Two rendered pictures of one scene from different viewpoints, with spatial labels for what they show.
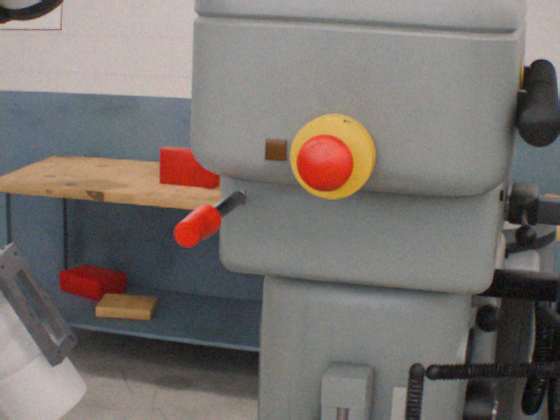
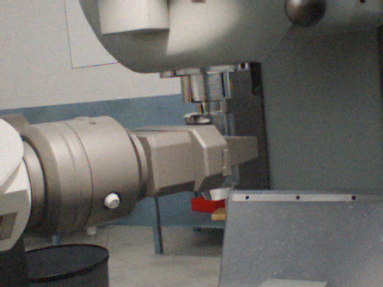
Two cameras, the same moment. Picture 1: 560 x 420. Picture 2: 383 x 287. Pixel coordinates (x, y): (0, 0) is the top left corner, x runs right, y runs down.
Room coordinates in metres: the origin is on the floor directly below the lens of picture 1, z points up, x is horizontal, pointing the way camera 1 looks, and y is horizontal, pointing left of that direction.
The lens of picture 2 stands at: (0.46, -0.22, 1.30)
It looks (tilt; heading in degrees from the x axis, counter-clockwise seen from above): 6 degrees down; 15
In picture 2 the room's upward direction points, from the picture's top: 6 degrees counter-clockwise
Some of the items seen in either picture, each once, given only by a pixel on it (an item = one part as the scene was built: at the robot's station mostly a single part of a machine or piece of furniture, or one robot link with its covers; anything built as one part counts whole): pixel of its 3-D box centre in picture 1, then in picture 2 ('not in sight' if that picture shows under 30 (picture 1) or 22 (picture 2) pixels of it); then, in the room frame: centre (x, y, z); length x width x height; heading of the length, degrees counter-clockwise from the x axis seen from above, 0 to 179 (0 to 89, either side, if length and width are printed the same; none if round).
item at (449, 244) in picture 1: (385, 191); not in sight; (1.06, -0.10, 1.68); 0.34 x 0.24 x 0.10; 167
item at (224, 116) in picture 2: not in sight; (209, 117); (1.02, -0.09, 1.26); 0.05 x 0.05 x 0.01
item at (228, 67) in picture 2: not in sight; (204, 70); (1.02, -0.09, 1.31); 0.09 x 0.09 x 0.01
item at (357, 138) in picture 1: (333, 156); not in sight; (0.80, -0.04, 1.76); 0.06 x 0.02 x 0.06; 77
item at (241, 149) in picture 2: not in sight; (232, 151); (1.00, -0.11, 1.23); 0.06 x 0.02 x 0.03; 142
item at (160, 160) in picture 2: not in sight; (130, 167); (0.95, -0.03, 1.23); 0.13 x 0.12 x 0.10; 52
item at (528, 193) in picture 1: (519, 213); not in sight; (1.05, -0.24, 1.66); 0.12 x 0.04 x 0.04; 167
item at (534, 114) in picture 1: (537, 93); not in sight; (1.02, -0.24, 1.79); 0.45 x 0.04 x 0.04; 167
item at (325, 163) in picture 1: (326, 161); not in sight; (0.77, -0.03, 1.76); 0.04 x 0.03 x 0.04; 77
